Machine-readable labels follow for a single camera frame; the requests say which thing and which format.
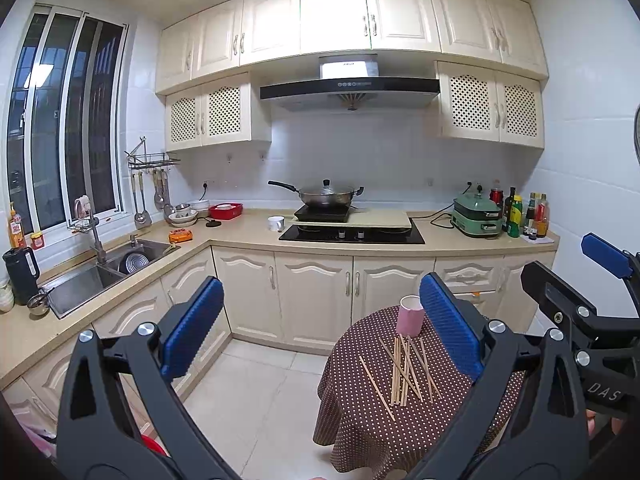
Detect orange sponge box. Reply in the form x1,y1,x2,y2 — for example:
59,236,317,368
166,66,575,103
168,229,193,244

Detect green electric cooker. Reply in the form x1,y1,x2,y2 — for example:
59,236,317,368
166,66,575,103
451,193,502,238

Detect black electric kettle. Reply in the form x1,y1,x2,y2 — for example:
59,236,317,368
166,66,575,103
2,247,40,306

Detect hanging ladle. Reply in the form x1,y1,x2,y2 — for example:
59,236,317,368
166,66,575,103
131,172,152,230

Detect window with bars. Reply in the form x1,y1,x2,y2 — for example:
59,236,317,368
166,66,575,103
6,6,127,235

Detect dark glass bottle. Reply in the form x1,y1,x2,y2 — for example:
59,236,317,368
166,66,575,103
502,186,516,232

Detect dark soy sauce bottle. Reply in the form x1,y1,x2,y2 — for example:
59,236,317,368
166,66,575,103
523,192,537,236

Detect white mug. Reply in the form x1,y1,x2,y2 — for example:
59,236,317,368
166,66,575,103
267,216,285,232

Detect brown polka dot tablecloth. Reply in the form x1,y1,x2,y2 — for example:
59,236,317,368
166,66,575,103
312,304,526,480

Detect upper cream cabinets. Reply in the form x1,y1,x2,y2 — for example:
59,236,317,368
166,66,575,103
156,0,548,151

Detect green oil bottle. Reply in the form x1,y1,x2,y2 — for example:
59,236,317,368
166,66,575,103
508,195,523,238

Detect black glass stovetop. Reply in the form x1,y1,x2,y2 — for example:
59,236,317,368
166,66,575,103
279,222,425,245

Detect black range hood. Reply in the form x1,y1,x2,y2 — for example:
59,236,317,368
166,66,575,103
259,54,440,112

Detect wall utensil rack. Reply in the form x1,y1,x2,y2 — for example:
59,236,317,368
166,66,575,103
125,136,181,171

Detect stainless steel sink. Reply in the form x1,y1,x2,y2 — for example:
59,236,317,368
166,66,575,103
43,238,178,318

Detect person right hand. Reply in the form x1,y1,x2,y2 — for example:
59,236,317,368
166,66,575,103
586,410,611,439

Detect chrome faucet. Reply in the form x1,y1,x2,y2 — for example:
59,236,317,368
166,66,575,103
73,195,106,264

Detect beige cutting board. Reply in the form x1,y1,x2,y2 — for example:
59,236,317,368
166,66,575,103
291,208,411,230

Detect black wok with lid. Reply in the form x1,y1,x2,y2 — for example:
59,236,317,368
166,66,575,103
268,179,364,208

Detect pink paper cup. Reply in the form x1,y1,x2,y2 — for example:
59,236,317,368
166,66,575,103
396,295,425,337

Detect orange sauce bottle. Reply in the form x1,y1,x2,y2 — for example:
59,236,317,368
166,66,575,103
535,193,549,238

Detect red plastic container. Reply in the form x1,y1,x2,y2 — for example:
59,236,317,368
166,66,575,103
208,203,243,221

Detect black induction cooker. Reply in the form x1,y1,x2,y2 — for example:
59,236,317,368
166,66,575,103
294,205,352,222

